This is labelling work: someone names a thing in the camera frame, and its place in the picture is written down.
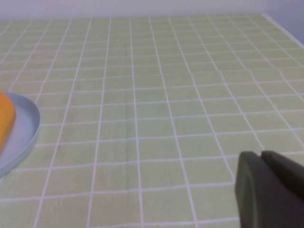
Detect yellow mango with dark stem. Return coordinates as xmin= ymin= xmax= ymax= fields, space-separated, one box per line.
xmin=0 ymin=91 xmax=17 ymax=154

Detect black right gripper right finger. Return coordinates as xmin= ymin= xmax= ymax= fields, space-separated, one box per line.
xmin=260 ymin=150 xmax=304 ymax=202

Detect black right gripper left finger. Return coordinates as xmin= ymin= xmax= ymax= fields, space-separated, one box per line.
xmin=234 ymin=151 xmax=304 ymax=228

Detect green checked tablecloth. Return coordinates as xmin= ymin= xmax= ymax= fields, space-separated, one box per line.
xmin=0 ymin=13 xmax=304 ymax=228

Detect light blue round plate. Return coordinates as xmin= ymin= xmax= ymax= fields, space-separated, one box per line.
xmin=0 ymin=92 xmax=41 ymax=178

